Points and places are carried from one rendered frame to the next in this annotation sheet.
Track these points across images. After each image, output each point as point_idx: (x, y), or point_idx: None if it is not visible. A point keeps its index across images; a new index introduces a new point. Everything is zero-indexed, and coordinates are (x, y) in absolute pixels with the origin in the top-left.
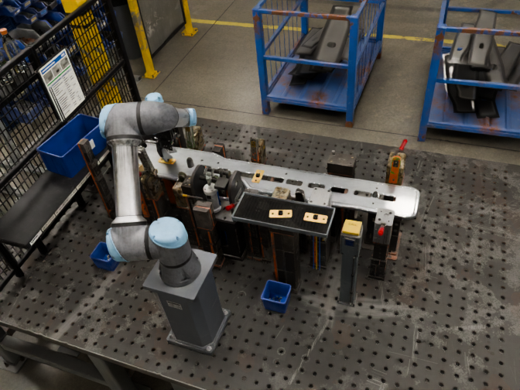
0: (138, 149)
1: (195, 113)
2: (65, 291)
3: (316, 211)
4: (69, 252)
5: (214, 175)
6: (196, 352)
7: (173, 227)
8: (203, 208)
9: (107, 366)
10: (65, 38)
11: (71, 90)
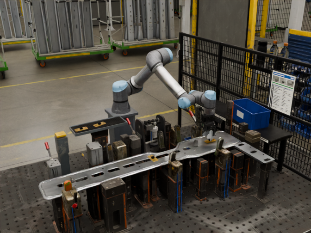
0: (196, 106)
1: (183, 102)
2: (189, 136)
3: (83, 131)
4: None
5: (160, 131)
6: None
7: (117, 84)
8: None
9: None
10: (303, 74)
11: (284, 101)
